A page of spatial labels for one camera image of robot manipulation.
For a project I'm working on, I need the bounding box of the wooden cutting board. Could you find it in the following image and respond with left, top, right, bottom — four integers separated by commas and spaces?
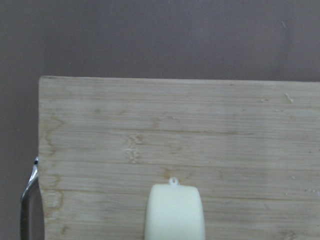
38, 76, 320, 240

